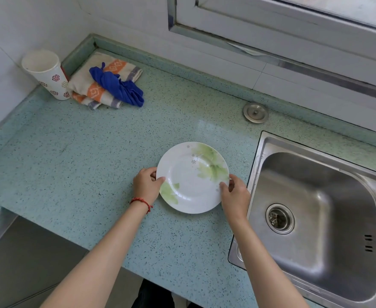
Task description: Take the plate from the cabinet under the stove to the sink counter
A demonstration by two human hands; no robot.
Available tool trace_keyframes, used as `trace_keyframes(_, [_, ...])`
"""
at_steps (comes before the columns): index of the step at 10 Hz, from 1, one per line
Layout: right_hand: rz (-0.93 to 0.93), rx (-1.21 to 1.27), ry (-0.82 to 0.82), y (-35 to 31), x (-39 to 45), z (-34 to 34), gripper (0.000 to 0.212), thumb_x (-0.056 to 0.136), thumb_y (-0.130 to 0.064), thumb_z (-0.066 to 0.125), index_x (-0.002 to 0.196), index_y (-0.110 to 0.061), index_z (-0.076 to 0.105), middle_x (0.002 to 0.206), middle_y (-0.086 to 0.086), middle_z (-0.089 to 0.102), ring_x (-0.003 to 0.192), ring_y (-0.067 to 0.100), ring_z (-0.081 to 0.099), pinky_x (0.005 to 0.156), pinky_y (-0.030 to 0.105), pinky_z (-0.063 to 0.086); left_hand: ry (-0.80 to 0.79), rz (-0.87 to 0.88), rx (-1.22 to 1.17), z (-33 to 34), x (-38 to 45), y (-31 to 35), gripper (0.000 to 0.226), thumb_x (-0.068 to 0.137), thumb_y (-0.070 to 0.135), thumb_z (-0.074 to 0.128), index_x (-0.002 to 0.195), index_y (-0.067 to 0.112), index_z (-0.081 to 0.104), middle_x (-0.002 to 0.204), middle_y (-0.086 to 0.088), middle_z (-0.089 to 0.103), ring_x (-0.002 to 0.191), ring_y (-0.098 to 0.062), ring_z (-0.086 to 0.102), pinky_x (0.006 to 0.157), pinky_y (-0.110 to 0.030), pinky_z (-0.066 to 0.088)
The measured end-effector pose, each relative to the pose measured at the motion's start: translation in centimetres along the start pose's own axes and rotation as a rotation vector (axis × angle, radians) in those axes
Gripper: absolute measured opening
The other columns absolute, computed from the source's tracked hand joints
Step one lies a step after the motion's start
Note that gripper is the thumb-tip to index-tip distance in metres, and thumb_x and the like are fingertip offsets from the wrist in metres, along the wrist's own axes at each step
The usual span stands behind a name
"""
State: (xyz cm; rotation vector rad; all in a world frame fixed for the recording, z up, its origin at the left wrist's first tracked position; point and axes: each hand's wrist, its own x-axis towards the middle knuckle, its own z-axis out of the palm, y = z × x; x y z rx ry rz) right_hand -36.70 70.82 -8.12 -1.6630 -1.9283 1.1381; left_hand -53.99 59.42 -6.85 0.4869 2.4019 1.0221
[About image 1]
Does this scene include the person's right hand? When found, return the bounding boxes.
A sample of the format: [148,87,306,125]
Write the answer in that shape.
[219,174,251,223]

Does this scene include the person's left hand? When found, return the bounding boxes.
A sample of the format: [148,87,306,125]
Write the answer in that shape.
[133,167,166,207]

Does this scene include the white plate with green leaves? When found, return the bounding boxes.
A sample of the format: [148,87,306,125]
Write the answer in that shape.
[156,142,230,215]

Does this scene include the person's right forearm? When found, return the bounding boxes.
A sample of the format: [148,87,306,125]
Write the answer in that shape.
[227,218,309,308]

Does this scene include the person's left forearm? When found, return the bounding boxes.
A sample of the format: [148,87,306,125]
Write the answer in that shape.
[40,199,154,308]

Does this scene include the sink drain strainer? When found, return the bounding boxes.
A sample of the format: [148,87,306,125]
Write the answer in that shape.
[266,203,295,235]

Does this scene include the round metal hole cover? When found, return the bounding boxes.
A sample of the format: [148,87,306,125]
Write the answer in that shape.
[242,102,269,123]

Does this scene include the stainless steel sink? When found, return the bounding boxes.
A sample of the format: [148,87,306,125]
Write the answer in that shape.
[228,131,376,308]

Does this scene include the blue cloth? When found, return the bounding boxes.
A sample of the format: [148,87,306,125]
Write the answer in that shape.
[89,62,144,108]

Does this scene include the person's dark trousers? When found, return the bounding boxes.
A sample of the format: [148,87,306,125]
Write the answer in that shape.
[131,280,201,308]

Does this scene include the orange patterned beige towel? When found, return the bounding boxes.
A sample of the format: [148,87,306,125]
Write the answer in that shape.
[67,52,143,111]

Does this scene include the white paper cup red pattern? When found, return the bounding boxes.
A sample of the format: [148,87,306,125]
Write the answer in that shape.
[22,50,72,101]

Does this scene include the red string bracelet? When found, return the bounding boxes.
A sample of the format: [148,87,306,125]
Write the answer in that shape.
[130,197,153,215]

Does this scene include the aluminium window frame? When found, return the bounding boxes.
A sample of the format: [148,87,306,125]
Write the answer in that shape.
[167,0,376,95]

